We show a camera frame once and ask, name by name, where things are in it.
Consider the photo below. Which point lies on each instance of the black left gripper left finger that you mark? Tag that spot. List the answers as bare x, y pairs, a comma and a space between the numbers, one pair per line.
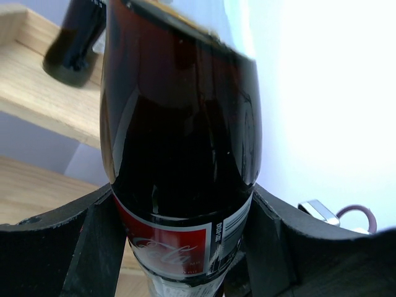
73, 250

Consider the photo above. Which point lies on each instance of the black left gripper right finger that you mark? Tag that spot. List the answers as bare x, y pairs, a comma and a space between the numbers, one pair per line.
286, 252

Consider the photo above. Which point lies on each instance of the cola glass bottle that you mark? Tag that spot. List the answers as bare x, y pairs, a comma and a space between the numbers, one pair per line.
70, 59
181, 136

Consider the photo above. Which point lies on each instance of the wooden shelf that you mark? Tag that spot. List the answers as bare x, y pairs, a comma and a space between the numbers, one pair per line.
29, 94

